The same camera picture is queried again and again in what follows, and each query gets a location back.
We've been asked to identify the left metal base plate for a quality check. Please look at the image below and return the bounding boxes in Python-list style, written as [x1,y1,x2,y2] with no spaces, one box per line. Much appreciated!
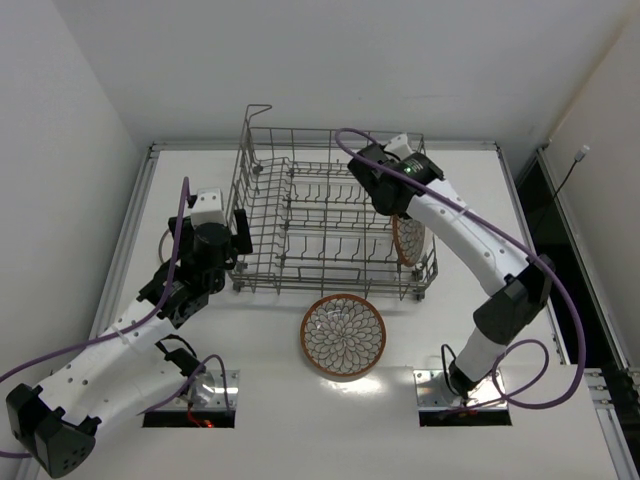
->
[147,370,241,415]

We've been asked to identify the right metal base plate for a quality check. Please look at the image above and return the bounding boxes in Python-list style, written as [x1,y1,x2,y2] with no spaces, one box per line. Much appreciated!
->
[413,369,508,413]

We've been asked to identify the floral plate brown rim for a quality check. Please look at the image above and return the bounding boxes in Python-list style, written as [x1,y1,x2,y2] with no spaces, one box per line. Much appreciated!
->
[391,216,426,267]
[299,293,387,379]

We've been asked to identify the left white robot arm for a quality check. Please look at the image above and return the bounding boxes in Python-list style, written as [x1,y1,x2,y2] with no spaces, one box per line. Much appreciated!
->
[6,209,253,479]

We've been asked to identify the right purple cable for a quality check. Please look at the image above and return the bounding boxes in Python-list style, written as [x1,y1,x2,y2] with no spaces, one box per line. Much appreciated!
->
[334,128,587,416]

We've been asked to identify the white plate orange sunburst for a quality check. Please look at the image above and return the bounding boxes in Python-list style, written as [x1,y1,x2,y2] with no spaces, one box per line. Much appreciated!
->
[157,229,173,264]

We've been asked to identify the black wall cable white plug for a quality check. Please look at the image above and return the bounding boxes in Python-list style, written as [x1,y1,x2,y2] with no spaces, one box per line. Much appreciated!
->
[531,145,590,235]

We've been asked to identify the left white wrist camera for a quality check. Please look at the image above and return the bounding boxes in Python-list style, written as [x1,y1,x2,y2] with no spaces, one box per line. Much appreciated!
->
[189,187,226,228]

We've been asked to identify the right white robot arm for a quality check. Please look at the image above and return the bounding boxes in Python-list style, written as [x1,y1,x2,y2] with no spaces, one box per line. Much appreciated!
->
[348,144,551,398]

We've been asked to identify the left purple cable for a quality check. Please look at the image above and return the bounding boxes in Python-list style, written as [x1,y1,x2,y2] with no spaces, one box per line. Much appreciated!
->
[0,175,232,459]

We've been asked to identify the grey wire dish rack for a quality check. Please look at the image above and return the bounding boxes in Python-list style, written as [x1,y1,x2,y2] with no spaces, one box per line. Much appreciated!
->
[227,104,438,301]

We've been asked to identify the metal base plate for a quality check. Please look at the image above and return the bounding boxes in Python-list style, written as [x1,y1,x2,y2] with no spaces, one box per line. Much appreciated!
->
[147,370,241,415]
[413,369,508,413]

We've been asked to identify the purple cable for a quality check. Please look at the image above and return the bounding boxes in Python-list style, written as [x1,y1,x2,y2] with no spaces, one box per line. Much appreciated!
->
[0,175,232,459]
[334,128,587,416]

